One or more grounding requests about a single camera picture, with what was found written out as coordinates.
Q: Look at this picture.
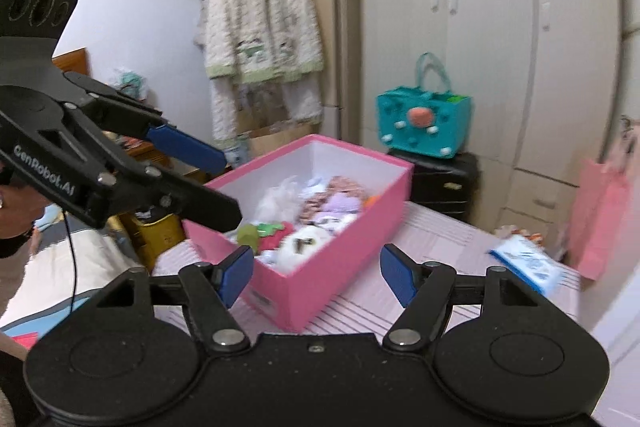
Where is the wooden headboard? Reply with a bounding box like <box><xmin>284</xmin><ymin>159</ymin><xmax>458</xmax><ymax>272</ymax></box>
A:
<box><xmin>52</xmin><ymin>48</ymin><xmax>92</xmax><ymax>78</ymax></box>

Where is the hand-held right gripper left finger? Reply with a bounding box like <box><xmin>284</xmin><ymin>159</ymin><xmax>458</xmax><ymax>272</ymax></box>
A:
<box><xmin>95</xmin><ymin>245</ymin><xmax>256</xmax><ymax>354</ymax></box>

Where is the striped bed sheet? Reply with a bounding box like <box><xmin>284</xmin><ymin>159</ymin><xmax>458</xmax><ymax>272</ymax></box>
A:
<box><xmin>152</xmin><ymin>199</ymin><xmax>583</xmax><ymax>343</ymax></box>

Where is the green plush olive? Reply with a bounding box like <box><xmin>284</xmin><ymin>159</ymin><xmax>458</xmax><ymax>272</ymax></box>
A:
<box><xmin>236</xmin><ymin>223</ymin><xmax>261</xmax><ymax>253</ymax></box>

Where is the white plastic bag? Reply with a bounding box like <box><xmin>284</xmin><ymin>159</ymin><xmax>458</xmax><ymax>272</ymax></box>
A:
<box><xmin>255</xmin><ymin>177</ymin><xmax>303</xmax><ymax>228</ymax></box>

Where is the pink paper bag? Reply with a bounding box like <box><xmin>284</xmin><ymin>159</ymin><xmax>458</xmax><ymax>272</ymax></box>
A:
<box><xmin>567</xmin><ymin>142</ymin><xmax>633</xmax><ymax>282</ymax></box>

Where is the yellow container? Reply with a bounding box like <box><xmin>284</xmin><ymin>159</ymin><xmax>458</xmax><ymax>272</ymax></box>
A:
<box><xmin>117</xmin><ymin>209</ymin><xmax>188</xmax><ymax>270</ymax></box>

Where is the white quilted jacket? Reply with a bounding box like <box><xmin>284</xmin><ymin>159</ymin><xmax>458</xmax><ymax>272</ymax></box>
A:
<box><xmin>192</xmin><ymin>0</ymin><xmax>326</xmax><ymax>142</ymax></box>

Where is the purple plush toy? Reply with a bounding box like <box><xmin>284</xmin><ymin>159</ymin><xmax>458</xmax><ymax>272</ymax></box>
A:
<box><xmin>320</xmin><ymin>194</ymin><xmax>363</xmax><ymax>228</ymax></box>

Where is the pink floral scrunchie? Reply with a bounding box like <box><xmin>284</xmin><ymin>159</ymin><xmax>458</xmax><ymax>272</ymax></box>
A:
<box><xmin>300</xmin><ymin>176</ymin><xmax>370</xmax><ymax>223</ymax></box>

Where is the teal tote bag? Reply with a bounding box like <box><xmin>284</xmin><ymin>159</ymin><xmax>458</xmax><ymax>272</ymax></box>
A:
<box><xmin>376</xmin><ymin>53</ymin><xmax>473</xmax><ymax>159</ymax></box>

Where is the white plush cat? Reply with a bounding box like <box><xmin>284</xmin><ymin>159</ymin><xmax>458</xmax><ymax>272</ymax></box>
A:
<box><xmin>272</xmin><ymin>227</ymin><xmax>333</xmax><ymax>275</ymax></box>

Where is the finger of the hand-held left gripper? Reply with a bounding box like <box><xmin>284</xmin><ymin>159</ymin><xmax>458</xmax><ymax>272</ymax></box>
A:
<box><xmin>62</xmin><ymin>73</ymin><xmax>227</xmax><ymax>174</ymax></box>
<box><xmin>35</xmin><ymin>107</ymin><xmax>244</xmax><ymax>234</ymax></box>

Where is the white blanket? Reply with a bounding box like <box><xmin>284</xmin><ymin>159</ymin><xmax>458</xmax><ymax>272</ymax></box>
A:
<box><xmin>0</xmin><ymin>227</ymin><xmax>151</xmax><ymax>343</ymax></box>

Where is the black cable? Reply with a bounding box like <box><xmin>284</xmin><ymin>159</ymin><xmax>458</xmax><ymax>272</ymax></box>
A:
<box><xmin>64</xmin><ymin>209</ymin><xmax>77</xmax><ymax>308</ymax></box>

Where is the black cabinet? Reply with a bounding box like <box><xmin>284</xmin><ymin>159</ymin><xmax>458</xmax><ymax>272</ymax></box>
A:
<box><xmin>387</xmin><ymin>152</ymin><xmax>480</xmax><ymax>224</ymax></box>

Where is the person's left hand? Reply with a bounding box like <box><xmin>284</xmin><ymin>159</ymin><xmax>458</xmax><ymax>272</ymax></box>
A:
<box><xmin>0</xmin><ymin>184</ymin><xmax>51</xmax><ymax>240</ymax></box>

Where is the pink box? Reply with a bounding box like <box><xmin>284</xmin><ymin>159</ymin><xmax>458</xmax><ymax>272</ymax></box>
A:
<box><xmin>182</xmin><ymin>134</ymin><xmax>415</xmax><ymax>334</ymax></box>

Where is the blue wet wipes pack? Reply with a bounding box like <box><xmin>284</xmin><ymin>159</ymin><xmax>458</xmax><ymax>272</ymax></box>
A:
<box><xmin>487</xmin><ymin>234</ymin><xmax>568</xmax><ymax>295</ymax></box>

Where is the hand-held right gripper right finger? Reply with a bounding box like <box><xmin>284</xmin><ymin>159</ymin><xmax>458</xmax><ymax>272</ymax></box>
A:
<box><xmin>380</xmin><ymin>244</ymin><xmax>543</xmax><ymax>353</ymax></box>

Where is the cream wardrobe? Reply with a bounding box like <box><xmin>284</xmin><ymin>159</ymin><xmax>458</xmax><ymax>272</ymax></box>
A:
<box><xmin>345</xmin><ymin>0</ymin><xmax>640</xmax><ymax>258</ymax></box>

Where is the crumpled plastic bag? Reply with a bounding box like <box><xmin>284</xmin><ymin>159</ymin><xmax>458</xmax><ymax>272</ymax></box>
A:
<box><xmin>107</xmin><ymin>68</ymin><xmax>147</xmax><ymax>100</ymax></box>

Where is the red plush strawberry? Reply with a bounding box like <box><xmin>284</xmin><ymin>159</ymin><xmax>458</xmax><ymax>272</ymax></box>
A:
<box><xmin>257</xmin><ymin>221</ymin><xmax>296</xmax><ymax>253</ymax></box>

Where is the cardboard box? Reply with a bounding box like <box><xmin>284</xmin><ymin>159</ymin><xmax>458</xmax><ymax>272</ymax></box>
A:
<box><xmin>240</xmin><ymin>122</ymin><xmax>321</xmax><ymax>170</ymax></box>

